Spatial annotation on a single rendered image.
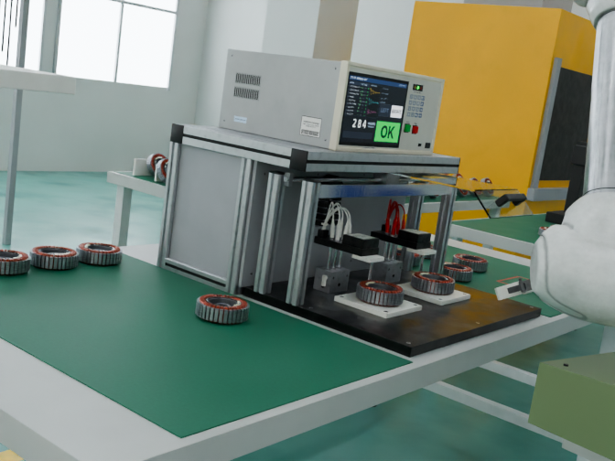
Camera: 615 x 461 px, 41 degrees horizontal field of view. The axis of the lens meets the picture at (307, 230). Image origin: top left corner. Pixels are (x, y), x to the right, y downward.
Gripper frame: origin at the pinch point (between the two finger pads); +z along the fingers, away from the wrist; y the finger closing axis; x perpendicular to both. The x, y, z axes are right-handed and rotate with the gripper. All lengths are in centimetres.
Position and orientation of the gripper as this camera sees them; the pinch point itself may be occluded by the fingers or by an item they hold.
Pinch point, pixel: (513, 290)
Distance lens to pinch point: 202.6
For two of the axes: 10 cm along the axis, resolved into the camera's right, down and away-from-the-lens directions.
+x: -2.6, -9.5, 1.6
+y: 6.3, -0.4, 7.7
